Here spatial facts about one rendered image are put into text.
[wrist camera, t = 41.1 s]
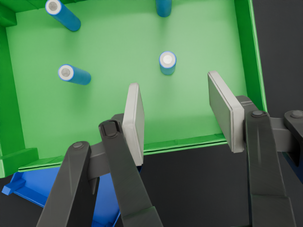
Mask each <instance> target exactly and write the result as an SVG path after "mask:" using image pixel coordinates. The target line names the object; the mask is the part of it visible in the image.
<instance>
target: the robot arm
mask: <svg viewBox="0 0 303 227"><path fill-rule="evenodd" d="M207 76H208V89H209V102H210V107H211V109H212V111H213V113H214V115H215V117H216V119H217V121H218V124H219V126H220V128H221V130H222V132H223V134H224V136H225V138H226V140H227V142H228V145H229V147H230V149H231V151H232V152H233V153H238V152H243V150H244V143H245V144H246V161H247V181H248V211H249V225H242V226H235V227H296V222H295V218H294V213H293V208H292V204H291V200H290V198H289V197H287V196H286V192H285V186H284V182H283V177H282V173H281V168H280V163H279V158H278V153H277V152H278V151H280V152H282V155H283V156H284V158H285V159H286V161H287V162H288V164H289V165H290V167H291V168H292V170H293V171H294V173H295V174H296V176H297V177H298V179H299V180H300V182H301V183H302V185H303V111H301V110H292V111H288V112H286V113H285V114H284V118H271V117H270V115H269V113H267V112H266V111H262V110H259V109H258V108H257V107H256V105H255V104H254V103H253V102H252V101H251V100H250V98H249V97H247V96H244V95H239V96H234V94H233V93H232V92H231V90H230V89H229V87H228V86H227V85H226V83H225V82H224V81H223V79H222V78H221V76H220V75H219V74H218V72H217V71H216V70H215V71H209V73H207ZM144 118H145V113H144V109H143V104H142V98H141V92H140V88H139V84H137V82H136V83H131V84H130V85H129V91H128V96H127V101H126V107H125V112H124V113H120V114H115V115H114V116H113V117H112V118H111V119H109V120H106V121H103V122H102V123H100V124H99V126H98V128H99V131H100V135H101V139H102V141H101V142H99V143H97V144H94V145H90V144H89V143H88V142H87V141H78V142H75V143H73V144H72V145H71V146H69V148H68V149H67V152H66V154H65V156H64V159H63V162H62V164H61V167H60V169H59V171H58V174H57V176H56V179H55V181H54V184H53V186H52V189H51V191H50V193H49V196H48V198H47V201H46V203H45V206H44V208H43V211H42V213H41V215H40V218H39V220H38V223H37V226H36V227H91V226H92V219H93V214H94V209H95V204H96V197H97V192H98V187H99V182H100V176H103V175H106V174H108V173H110V174H111V178H112V182H113V185H114V189H115V194H116V197H117V201H118V205H119V209H120V213H121V218H122V222H123V226H124V227H163V224H162V222H161V220H160V217H159V215H158V212H157V210H156V208H155V206H152V203H151V201H150V199H149V196H148V194H147V191H146V189H145V186H144V184H143V182H142V179H141V177H140V174H139V172H138V169H137V167H136V166H141V165H142V164H143V147H144Z"/></svg>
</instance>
